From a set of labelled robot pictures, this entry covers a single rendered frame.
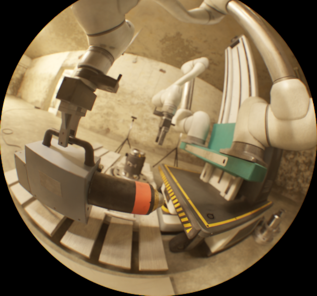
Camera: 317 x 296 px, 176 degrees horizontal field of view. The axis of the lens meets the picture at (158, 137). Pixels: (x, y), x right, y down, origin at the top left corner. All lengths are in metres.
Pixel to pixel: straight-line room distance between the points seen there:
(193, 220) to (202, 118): 0.65
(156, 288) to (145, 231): 0.29
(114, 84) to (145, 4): 2.60
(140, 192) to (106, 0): 0.41
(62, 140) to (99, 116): 3.10
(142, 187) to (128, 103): 2.97
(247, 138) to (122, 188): 0.42
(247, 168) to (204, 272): 0.55
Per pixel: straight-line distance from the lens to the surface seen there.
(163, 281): 0.56
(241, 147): 0.41
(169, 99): 0.63
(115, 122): 3.14
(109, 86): 0.24
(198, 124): 0.77
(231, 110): 0.89
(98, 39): 0.29
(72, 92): 0.23
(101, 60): 0.27
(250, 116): 0.43
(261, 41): 0.45
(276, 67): 0.41
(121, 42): 0.31
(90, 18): 0.25
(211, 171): 0.80
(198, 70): 0.92
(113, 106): 3.25
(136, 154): 0.67
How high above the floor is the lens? 0.53
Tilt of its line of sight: 1 degrees down
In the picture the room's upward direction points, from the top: 19 degrees clockwise
